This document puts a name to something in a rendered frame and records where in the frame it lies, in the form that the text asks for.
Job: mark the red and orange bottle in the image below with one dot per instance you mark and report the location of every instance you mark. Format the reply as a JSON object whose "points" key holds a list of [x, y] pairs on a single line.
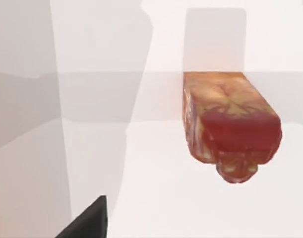
{"points": [[230, 124]]}

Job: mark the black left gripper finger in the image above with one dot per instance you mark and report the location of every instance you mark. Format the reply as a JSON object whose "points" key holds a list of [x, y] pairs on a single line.
{"points": [[91, 220]]}

